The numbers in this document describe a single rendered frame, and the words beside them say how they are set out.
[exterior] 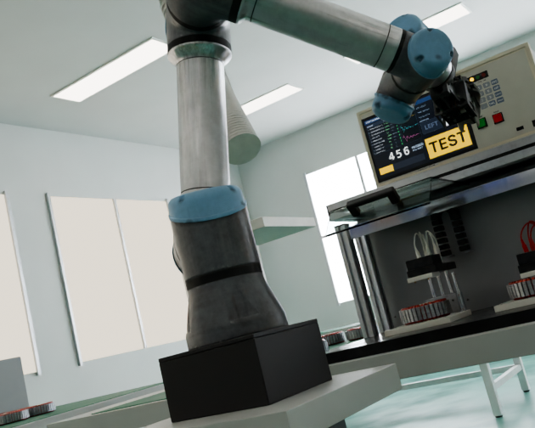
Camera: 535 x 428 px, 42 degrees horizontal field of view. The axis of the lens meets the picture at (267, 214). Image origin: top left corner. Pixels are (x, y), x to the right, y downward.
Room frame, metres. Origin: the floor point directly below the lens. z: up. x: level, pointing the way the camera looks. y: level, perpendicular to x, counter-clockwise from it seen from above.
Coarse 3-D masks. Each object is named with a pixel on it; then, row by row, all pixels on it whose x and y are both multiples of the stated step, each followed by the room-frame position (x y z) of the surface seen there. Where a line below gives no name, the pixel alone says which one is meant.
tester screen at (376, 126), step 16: (416, 112) 1.62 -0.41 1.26; (432, 112) 1.60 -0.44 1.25; (368, 128) 1.69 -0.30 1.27; (384, 128) 1.67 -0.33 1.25; (400, 128) 1.65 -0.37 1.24; (416, 128) 1.63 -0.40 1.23; (448, 128) 1.59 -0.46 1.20; (384, 144) 1.68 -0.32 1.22; (400, 144) 1.65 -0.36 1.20; (416, 144) 1.63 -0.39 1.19; (384, 160) 1.68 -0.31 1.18; (400, 160) 1.66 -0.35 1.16; (384, 176) 1.69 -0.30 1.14
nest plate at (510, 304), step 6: (510, 300) 1.51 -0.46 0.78; (516, 300) 1.43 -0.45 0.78; (522, 300) 1.37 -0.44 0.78; (528, 300) 1.36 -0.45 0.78; (534, 300) 1.36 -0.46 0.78; (498, 306) 1.39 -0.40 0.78; (504, 306) 1.39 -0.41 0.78; (510, 306) 1.38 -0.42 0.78; (516, 306) 1.37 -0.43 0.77; (522, 306) 1.37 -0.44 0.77
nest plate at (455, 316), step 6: (462, 312) 1.52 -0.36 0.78; (468, 312) 1.55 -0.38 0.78; (438, 318) 1.47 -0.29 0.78; (444, 318) 1.45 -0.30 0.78; (450, 318) 1.45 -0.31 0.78; (456, 318) 1.48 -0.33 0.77; (414, 324) 1.48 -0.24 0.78; (420, 324) 1.48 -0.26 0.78; (426, 324) 1.47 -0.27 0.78; (432, 324) 1.46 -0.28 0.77; (438, 324) 1.46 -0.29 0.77; (390, 330) 1.51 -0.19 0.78; (396, 330) 1.51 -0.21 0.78; (402, 330) 1.50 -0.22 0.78; (408, 330) 1.49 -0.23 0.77
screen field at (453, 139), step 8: (456, 128) 1.58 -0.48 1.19; (464, 128) 1.57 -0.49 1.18; (440, 136) 1.60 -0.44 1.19; (448, 136) 1.59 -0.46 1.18; (456, 136) 1.58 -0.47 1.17; (464, 136) 1.58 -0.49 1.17; (432, 144) 1.61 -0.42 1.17; (440, 144) 1.61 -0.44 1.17; (448, 144) 1.60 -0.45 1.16; (456, 144) 1.59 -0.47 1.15; (464, 144) 1.58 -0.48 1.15; (432, 152) 1.62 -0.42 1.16; (440, 152) 1.61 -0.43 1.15; (448, 152) 1.60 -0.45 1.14
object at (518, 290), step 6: (534, 276) 1.45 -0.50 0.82; (510, 282) 1.42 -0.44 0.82; (516, 282) 1.40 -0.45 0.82; (522, 282) 1.38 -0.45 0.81; (528, 282) 1.37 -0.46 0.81; (534, 282) 1.37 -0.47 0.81; (510, 288) 1.41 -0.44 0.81; (516, 288) 1.39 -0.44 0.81; (522, 288) 1.39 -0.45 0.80; (528, 288) 1.38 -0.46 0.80; (534, 288) 1.37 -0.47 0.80; (510, 294) 1.42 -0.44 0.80; (516, 294) 1.40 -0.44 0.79; (522, 294) 1.39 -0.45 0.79; (528, 294) 1.38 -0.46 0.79; (534, 294) 1.38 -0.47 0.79
